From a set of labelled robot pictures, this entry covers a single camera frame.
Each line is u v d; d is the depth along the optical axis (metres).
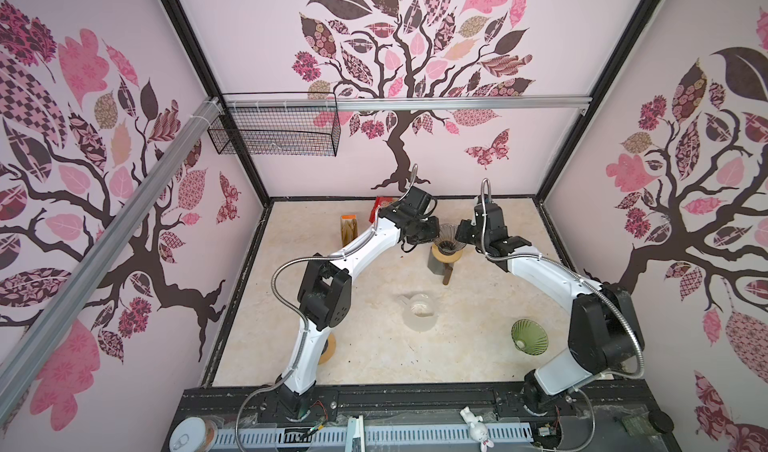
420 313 0.90
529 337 0.82
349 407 0.75
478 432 0.67
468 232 0.80
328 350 0.81
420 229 0.77
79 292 0.48
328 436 0.70
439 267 0.93
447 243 0.92
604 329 0.44
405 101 0.95
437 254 0.92
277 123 0.95
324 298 0.55
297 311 0.55
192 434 0.66
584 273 1.00
